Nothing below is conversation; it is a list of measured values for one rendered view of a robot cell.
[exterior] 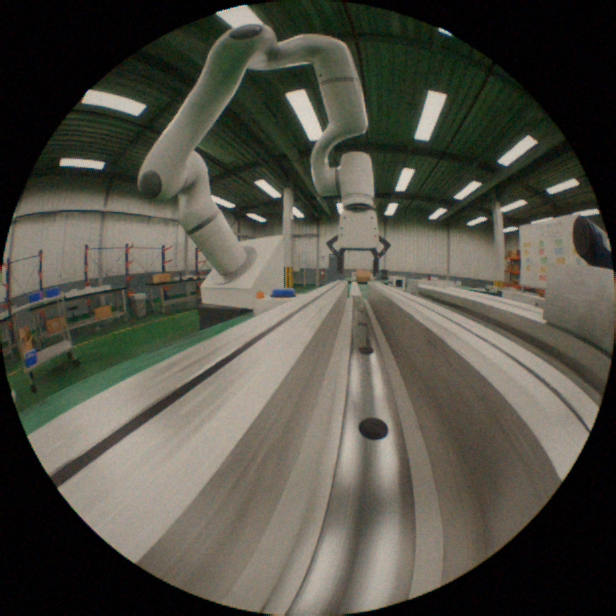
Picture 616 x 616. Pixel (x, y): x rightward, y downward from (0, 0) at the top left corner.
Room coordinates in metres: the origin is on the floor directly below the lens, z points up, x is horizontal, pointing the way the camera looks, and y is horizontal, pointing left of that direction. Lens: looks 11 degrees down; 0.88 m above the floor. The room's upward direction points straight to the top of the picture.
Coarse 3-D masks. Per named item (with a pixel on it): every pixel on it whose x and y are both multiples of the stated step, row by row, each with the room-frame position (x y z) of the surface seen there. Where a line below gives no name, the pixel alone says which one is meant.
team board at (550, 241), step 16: (528, 224) 1.40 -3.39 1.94; (544, 224) 1.02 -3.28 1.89; (560, 224) 0.67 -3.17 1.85; (528, 240) 1.44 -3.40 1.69; (544, 240) 1.06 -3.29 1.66; (560, 240) 0.71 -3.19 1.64; (528, 256) 1.45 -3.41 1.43; (544, 256) 1.08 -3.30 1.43; (560, 256) 0.74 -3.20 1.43; (576, 256) 0.41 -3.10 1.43; (528, 272) 1.45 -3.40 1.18; (544, 272) 1.08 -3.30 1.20; (544, 288) 1.06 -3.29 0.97
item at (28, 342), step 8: (360, 272) 2.42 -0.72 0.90; (368, 272) 2.39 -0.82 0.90; (160, 280) 3.78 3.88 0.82; (168, 280) 4.05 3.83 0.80; (360, 280) 2.43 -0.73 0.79; (368, 280) 2.40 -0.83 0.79; (200, 288) 5.36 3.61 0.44; (544, 296) 1.43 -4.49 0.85; (96, 312) 1.97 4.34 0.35; (104, 312) 2.15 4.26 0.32; (48, 320) 0.76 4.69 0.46; (56, 320) 0.96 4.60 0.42; (64, 320) 1.16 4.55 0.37; (24, 328) 0.05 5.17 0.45; (48, 328) 0.71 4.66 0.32; (56, 328) 0.92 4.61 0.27; (64, 328) 1.12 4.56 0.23; (24, 336) 0.00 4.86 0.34; (32, 336) 0.25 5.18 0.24; (24, 344) -0.05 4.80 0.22; (32, 344) 0.18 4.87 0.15
